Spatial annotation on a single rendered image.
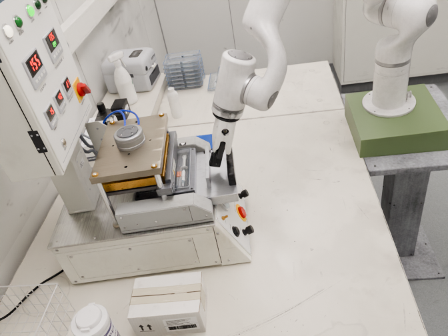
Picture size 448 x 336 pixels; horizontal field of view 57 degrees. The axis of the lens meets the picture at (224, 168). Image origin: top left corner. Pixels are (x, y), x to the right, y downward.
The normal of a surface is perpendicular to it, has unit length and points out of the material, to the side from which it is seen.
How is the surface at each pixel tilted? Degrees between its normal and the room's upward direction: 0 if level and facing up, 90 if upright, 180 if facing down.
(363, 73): 90
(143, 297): 2
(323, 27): 90
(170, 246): 90
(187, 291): 2
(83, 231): 0
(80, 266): 90
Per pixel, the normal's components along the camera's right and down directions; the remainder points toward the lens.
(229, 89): -0.37, 0.51
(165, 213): 0.04, 0.61
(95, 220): -0.15, -0.78
